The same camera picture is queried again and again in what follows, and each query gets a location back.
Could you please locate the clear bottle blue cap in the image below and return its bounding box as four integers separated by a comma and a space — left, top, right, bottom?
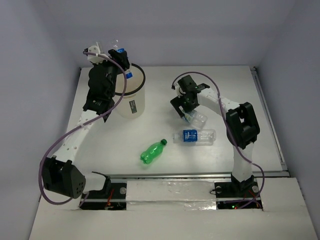
111, 39, 133, 79

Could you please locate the clear bottle green white label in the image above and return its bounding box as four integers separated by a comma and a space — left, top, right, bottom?
182, 109, 208, 130

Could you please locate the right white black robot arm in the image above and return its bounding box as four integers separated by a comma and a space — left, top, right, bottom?
170, 72, 261, 198

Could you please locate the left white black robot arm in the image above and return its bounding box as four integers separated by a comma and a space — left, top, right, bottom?
38, 45, 132, 205

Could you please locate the white bin with black rim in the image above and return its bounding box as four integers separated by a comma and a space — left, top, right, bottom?
115, 63, 146, 119

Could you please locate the clear bottle dark blue label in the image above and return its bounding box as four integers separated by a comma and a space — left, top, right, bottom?
173, 129, 217, 146

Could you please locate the green plastic bottle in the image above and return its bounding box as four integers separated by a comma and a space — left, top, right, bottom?
140, 139, 167, 165

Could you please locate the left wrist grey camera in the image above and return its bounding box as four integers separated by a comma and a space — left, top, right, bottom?
83, 41, 106, 65

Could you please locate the aluminium rail right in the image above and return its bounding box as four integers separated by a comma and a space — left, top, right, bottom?
250, 66, 290, 177

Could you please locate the aluminium rail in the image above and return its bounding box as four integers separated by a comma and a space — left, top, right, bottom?
250, 66, 290, 177
109, 164, 290, 179

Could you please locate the aluminium rail front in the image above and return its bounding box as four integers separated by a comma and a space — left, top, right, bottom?
109, 164, 290, 179

